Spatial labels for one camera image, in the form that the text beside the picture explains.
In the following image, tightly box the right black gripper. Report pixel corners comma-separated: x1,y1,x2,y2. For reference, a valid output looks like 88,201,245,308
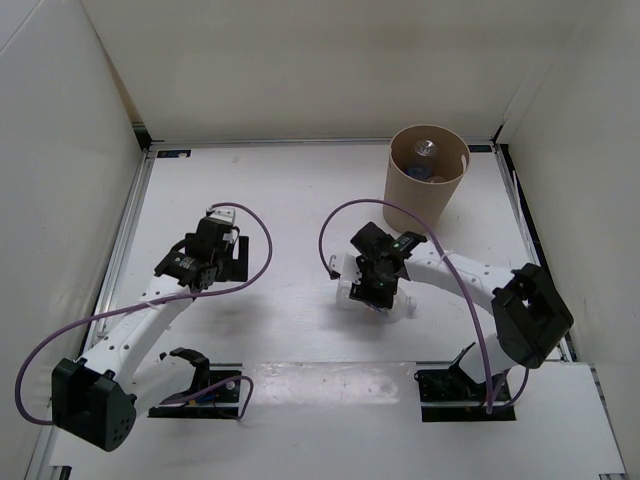
350,256,399,310

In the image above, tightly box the clear bottle white orange label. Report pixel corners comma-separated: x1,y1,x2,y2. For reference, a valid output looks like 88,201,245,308
336,280,417,323

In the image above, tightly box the blue label Pocari Sweat bottle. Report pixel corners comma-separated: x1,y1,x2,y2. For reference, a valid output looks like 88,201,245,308
405,162,442,183

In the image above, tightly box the clear plastic bottle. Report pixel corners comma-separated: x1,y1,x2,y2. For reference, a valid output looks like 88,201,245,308
413,139,439,159

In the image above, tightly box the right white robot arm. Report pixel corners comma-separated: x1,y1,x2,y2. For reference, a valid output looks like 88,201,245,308
333,223,574,400

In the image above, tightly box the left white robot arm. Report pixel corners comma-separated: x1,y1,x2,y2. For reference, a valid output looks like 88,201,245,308
52,207,249,452

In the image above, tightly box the brown cardboard bin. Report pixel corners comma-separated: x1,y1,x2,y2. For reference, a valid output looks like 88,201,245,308
383,125,470,233

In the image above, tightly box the white front board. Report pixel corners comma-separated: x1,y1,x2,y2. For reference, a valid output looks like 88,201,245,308
51,362,625,479

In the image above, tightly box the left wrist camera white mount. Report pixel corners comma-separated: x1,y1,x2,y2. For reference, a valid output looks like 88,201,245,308
205,206,236,228

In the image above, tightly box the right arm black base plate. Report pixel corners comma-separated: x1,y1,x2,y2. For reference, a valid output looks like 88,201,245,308
414,363,516,423

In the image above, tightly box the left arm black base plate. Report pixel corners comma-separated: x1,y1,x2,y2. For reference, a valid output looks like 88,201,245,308
147,366,245,420

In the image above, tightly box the aluminium table frame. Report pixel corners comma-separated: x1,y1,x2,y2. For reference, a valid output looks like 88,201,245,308
24,119,626,480

